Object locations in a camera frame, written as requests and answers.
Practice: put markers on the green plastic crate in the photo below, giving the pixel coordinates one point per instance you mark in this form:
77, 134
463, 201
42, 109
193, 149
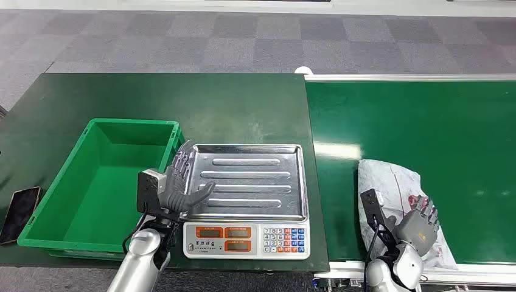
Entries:
101, 193

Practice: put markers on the white conveyor roller cap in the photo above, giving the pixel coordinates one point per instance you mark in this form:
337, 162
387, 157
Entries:
303, 70

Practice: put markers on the white electronic scale body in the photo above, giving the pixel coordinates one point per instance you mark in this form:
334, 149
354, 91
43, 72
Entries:
246, 239

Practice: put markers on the black smartphone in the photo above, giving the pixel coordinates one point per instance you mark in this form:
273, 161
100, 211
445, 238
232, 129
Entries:
18, 213

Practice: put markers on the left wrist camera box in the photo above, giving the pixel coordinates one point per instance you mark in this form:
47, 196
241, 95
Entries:
150, 189

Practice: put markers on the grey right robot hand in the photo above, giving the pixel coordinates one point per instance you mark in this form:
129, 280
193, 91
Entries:
415, 233

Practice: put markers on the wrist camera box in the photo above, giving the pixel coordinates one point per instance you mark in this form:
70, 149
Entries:
373, 205
150, 189

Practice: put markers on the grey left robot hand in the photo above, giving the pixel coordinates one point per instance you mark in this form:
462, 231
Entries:
177, 195

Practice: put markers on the stainless steel scale tray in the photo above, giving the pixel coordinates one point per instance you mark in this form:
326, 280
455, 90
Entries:
250, 181

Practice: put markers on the white plastic mailer package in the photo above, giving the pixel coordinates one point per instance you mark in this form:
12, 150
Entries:
387, 181

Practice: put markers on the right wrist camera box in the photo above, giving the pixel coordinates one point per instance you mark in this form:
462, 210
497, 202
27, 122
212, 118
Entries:
373, 205

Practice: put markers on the green conveyor belt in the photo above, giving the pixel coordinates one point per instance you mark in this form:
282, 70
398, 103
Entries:
443, 137

